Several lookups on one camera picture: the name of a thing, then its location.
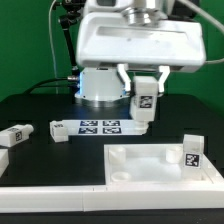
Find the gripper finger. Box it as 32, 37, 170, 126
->
158, 66, 170, 95
117, 64, 131, 95

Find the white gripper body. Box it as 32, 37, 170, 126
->
76, 12, 206, 72

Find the white square table top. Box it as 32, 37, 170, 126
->
104, 144, 224, 185

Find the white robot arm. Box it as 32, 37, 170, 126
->
63, 0, 224, 102

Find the white block with tag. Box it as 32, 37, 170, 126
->
50, 121, 68, 143

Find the white L-shaped fence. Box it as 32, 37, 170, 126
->
0, 146, 224, 213

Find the white marker base plate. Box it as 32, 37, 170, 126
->
61, 119, 142, 136

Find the white cable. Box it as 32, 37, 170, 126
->
48, 0, 60, 95

